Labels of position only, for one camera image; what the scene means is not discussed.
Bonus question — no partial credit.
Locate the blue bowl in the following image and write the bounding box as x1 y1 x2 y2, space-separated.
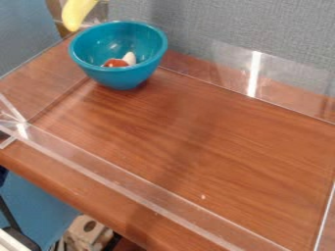
68 21 168 90

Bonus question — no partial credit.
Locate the red and white toy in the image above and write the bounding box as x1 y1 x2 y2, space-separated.
101 52 136 68

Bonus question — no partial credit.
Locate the clear acrylic barrier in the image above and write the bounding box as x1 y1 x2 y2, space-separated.
0 0 335 251

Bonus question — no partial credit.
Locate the yellow toy banana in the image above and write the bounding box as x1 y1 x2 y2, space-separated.
61 0 100 31

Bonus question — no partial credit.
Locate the wooden block with hole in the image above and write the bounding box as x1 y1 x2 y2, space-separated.
62 215 113 251

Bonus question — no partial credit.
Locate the cardboard box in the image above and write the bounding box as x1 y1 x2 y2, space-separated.
44 0 108 37

